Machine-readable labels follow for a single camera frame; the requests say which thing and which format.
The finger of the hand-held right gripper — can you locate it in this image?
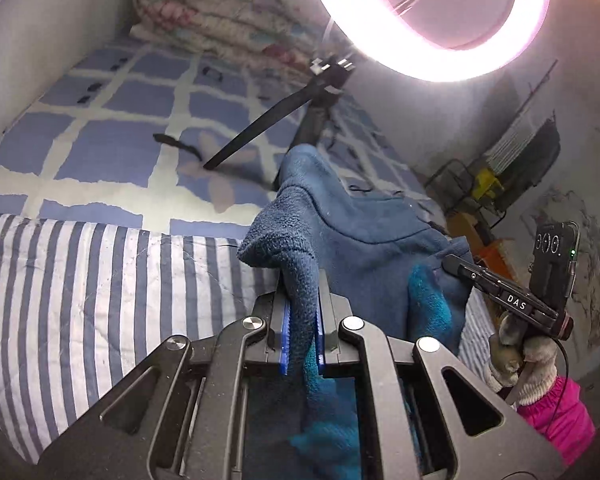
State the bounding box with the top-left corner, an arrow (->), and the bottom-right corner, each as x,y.
442,254 -> 483,288

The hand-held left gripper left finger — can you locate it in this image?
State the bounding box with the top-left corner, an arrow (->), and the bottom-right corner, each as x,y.
37,291 -> 294,480

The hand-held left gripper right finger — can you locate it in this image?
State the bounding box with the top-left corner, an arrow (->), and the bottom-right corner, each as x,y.
316,269 -> 567,480

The teal plaid fleece garment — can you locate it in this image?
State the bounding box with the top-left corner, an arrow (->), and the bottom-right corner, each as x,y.
237,144 -> 473,480

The person's right forearm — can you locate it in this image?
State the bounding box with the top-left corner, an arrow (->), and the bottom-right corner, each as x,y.
517,376 -> 597,467

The person's right hand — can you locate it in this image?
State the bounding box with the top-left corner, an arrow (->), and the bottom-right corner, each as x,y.
484,316 -> 567,407

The orange box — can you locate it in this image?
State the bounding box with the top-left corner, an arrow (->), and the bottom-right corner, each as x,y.
449,210 -> 508,267

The yellow object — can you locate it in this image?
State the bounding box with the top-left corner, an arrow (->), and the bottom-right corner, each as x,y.
472,167 -> 505,202

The blue white striped quilt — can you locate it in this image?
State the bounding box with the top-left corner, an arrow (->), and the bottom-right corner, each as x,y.
0,210 -> 498,466

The black tripod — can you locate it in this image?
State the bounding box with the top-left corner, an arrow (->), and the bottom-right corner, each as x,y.
202,55 -> 357,192

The blue checkered bed sheet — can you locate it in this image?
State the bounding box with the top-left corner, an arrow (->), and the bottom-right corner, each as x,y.
0,35 -> 446,241

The floral folded quilt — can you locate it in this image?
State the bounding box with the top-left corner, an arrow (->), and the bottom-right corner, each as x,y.
130,0 -> 333,86

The metal frame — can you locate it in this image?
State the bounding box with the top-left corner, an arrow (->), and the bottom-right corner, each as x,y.
425,159 -> 481,211

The black cable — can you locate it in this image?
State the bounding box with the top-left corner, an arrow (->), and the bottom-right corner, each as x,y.
540,335 -> 572,443

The ring light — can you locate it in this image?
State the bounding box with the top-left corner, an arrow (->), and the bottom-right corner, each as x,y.
305,0 -> 553,83

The dark strap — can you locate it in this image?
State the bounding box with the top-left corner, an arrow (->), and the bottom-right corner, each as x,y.
152,132 -> 204,162

